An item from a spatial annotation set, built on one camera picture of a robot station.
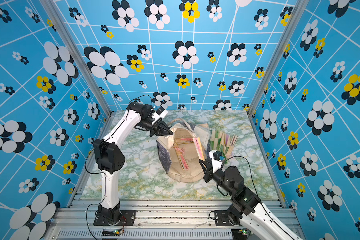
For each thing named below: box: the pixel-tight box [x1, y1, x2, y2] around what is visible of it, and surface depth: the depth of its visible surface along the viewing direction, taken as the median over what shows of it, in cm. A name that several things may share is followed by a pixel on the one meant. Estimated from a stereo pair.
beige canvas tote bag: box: [156, 118, 211, 183], surface depth 84 cm
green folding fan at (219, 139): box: [213, 128, 225, 152], surface depth 104 cm
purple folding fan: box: [225, 133, 231, 153], surface depth 104 cm
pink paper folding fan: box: [192, 137, 205, 161], surface depth 70 cm
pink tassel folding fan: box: [228, 134, 238, 154], surface depth 104 cm
